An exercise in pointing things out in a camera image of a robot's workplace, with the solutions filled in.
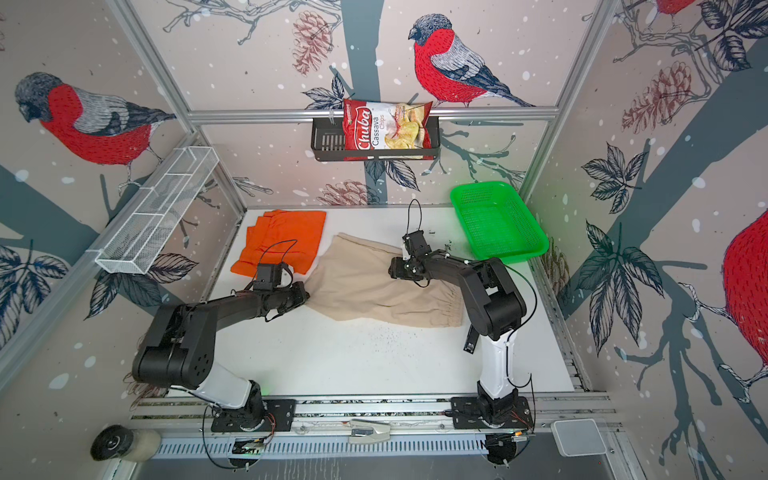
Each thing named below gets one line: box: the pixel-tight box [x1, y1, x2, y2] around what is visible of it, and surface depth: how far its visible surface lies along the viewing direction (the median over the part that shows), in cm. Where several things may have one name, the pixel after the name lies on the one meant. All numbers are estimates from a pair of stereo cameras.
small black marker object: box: [463, 323, 480, 354], surface depth 85 cm
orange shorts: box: [231, 210, 327, 276], surface depth 113 cm
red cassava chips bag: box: [343, 99, 433, 150], surface depth 90 cm
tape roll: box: [90, 424, 162, 463], surface depth 63 cm
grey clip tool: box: [348, 418, 391, 445], surface depth 71 cm
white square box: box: [551, 418, 607, 457], surface depth 71 cm
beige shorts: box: [306, 233, 465, 328], surface depth 94 cm
